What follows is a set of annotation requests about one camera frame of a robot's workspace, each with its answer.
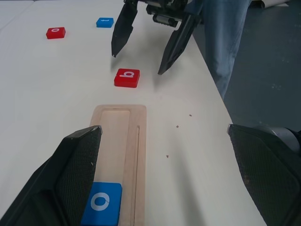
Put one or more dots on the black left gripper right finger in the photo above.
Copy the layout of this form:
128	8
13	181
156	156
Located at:
270	183

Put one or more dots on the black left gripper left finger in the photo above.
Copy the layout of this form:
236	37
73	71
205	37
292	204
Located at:
58	183

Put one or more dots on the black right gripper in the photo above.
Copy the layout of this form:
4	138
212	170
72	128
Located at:
162	14

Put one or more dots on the red letter b block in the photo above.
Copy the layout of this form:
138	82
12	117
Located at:
122	81

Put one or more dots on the blue letter t block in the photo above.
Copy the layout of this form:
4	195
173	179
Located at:
100	24

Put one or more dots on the blue letter o block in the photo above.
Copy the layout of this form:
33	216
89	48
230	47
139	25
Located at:
115	190

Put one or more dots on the red letter o block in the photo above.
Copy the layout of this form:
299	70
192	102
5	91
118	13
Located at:
51	34

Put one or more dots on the silver robot body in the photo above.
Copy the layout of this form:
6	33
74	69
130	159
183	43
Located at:
282	135

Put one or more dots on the wooden letter tray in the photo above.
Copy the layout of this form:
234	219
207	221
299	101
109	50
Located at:
117	146

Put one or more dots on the person in blue jeans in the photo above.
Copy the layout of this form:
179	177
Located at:
223	35

